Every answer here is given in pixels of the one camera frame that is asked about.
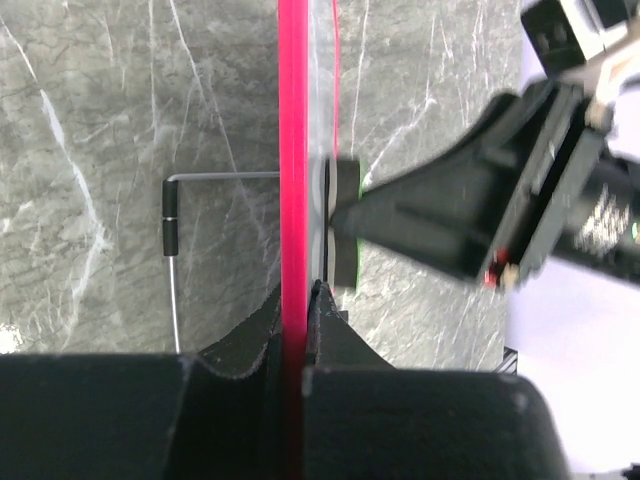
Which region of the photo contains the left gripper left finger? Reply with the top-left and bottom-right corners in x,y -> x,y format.
199,287 -> 281,378

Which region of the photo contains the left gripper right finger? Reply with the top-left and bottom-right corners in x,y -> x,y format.
305,280 -> 393,370

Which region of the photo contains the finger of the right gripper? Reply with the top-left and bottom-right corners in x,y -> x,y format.
330,189 -> 500,284

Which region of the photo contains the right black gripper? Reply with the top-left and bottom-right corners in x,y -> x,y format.
361,80 -> 639,290

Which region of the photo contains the red framed whiteboard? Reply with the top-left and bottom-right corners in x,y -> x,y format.
278,1 -> 340,479

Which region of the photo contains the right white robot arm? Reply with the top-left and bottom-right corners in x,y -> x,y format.
324,1 -> 639,290

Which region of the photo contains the metal whiteboard stand wire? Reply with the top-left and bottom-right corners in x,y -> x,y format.
160,171 -> 281,355

